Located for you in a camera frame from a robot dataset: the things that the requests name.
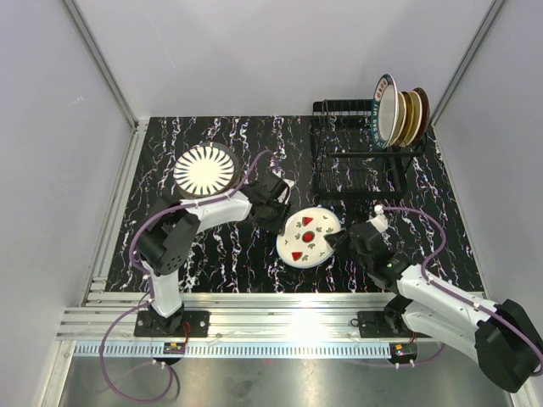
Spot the white watermelon pattern plate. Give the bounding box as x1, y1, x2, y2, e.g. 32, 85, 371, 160
276, 207, 341, 269

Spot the dark green rimmed plate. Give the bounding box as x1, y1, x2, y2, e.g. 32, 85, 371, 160
370, 74, 399, 149

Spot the red floral plate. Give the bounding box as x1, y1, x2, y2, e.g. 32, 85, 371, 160
412, 86, 431, 137

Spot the amber patterned glass plate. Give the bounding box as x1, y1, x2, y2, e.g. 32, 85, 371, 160
400, 90, 423, 147

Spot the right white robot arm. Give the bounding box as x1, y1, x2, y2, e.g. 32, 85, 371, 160
325, 220, 542, 393

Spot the stack of plates under white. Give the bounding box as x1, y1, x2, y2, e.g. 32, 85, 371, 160
176, 143, 241, 200

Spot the black white striped plate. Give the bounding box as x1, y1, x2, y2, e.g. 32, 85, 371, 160
172, 144, 237, 197

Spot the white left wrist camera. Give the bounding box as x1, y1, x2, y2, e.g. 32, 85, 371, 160
273, 170, 295, 202

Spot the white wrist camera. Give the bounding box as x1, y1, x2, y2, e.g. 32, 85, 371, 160
368, 204, 389, 233
273, 170, 295, 202

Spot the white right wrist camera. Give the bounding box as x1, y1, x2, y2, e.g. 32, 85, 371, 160
368, 204, 389, 233

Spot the black wire dish rack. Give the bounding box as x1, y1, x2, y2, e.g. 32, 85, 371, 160
311, 99, 428, 201

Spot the white slotted cable duct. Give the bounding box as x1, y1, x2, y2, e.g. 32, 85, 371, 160
75, 341, 391, 360

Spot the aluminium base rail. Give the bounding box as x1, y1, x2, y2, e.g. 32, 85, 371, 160
56, 292, 394, 342

